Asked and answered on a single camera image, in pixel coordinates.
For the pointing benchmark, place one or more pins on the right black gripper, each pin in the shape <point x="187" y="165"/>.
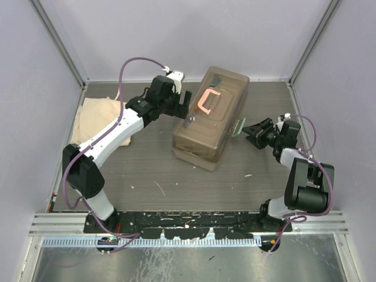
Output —
<point x="256" y="128"/>

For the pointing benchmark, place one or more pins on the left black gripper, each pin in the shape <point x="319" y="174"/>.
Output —
<point x="182" y="110"/>

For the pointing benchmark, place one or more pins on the brown translucent toolbox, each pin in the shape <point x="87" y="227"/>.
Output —
<point x="203" y="142"/>

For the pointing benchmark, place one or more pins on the green handled screwdriver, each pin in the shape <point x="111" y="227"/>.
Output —
<point x="216" y="80"/>

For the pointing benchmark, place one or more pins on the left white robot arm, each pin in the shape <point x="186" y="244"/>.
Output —
<point x="82" y="163"/>

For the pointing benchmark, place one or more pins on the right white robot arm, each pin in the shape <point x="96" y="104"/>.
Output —
<point x="309" y="188"/>

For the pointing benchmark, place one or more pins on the beige cloth bag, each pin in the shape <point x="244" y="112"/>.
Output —
<point x="92" y="116"/>

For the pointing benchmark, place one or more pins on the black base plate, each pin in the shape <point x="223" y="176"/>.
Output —
<point x="191" y="225"/>

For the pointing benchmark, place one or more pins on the slotted cable duct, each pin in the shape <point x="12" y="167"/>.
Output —
<point x="108" y="242"/>

